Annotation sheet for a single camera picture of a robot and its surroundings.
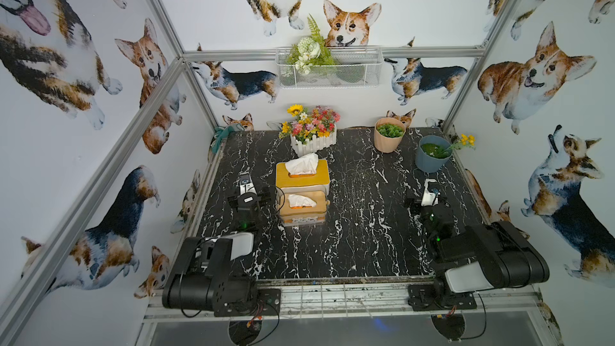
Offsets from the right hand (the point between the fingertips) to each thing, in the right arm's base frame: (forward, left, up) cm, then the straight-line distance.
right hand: (428, 183), depth 88 cm
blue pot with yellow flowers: (+19, -9, -5) cm, 21 cm away
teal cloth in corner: (+36, +91, -9) cm, 99 cm away
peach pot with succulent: (+25, +10, +1) cm, 27 cm away
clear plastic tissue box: (-12, +47, -5) cm, 48 cm away
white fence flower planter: (+24, +44, +3) cm, 51 cm away
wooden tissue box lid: (-2, +40, -5) cm, 41 cm away
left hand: (+2, +67, +2) cm, 67 cm away
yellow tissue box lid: (+5, +39, -2) cm, 40 cm away
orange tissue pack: (-6, +47, -2) cm, 47 cm away
